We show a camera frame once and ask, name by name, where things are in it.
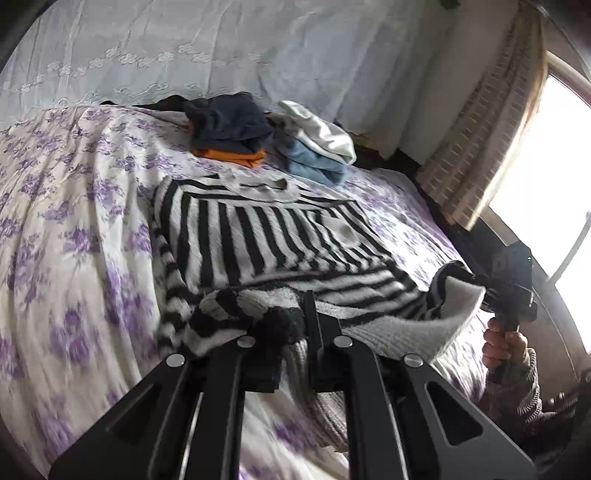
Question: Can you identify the black white striped sweater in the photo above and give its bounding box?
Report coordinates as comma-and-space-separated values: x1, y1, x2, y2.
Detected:
152, 169, 485, 451

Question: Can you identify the person's right hand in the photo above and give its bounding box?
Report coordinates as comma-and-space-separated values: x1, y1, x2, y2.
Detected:
482, 317, 529, 371

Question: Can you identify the grey knit right sleeve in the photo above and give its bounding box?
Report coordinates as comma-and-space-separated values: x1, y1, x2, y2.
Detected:
483, 348, 544, 443

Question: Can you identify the beige checked window curtain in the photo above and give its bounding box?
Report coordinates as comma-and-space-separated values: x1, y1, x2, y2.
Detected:
417, 1, 548, 231

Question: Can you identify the purple floral bed sheet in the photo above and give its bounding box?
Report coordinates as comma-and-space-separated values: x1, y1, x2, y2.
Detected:
1, 106, 461, 479

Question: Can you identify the white folded garment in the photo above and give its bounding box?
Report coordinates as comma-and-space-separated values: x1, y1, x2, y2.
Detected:
279, 100, 356, 165

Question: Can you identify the light blue folded towel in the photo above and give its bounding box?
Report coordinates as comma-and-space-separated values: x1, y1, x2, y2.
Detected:
276, 138, 348, 186

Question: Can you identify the orange folded garment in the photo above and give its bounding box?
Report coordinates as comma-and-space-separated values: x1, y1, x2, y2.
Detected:
191, 148, 266, 168

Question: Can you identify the white lace curtain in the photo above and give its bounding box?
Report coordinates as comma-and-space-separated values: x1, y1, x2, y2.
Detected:
1, 1, 455, 148

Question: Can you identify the navy folded garment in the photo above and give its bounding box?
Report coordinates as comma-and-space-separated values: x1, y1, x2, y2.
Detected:
182, 92, 273, 155

